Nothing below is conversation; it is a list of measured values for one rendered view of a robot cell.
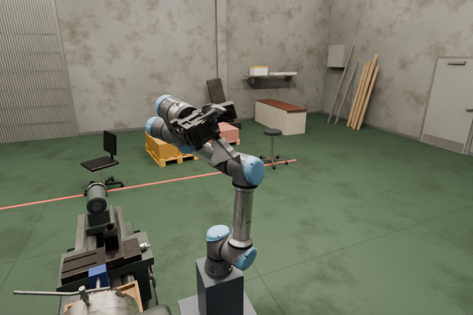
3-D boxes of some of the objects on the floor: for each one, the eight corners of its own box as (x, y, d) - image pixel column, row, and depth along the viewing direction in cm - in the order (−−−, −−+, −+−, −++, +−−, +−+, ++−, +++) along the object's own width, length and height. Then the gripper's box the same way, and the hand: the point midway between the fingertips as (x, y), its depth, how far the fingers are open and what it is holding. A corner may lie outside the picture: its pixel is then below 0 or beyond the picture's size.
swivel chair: (124, 178, 487) (117, 128, 458) (123, 194, 432) (115, 138, 404) (87, 184, 466) (77, 131, 438) (81, 201, 411) (70, 143, 383)
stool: (275, 155, 600) (276, 125, 579) (291, 166, 540) (293, 133, 520) (249, 159, 579) (250, 128, 558) (263, 171, 519) (264, 136, 498)
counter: (271, 119, 958) (272, 98, 937) (305, 133, 775) (307, 109, 754) (254, 120, 934) (255, 100, 913) (286, 136, 751) (287, 110, 730)
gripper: (184, 155, 77) (222, 186, 62) (156, 94, 66) (196, 115, 51) (207, 140, 80) (250, 166, 66) (185, 80, 69) (230, 95, 55)
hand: (236, 138), depth 60 cm, fingers open, 14 cm apart
